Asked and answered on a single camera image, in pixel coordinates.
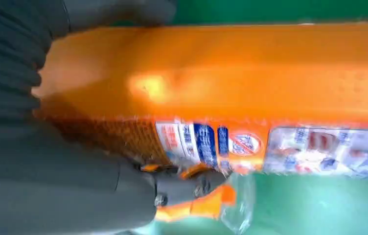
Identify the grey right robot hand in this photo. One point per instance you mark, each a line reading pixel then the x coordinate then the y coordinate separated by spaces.
pixel 57 194

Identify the ribbed grey right arm sleeve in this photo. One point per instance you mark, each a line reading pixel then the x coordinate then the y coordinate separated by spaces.
pixel 5 58

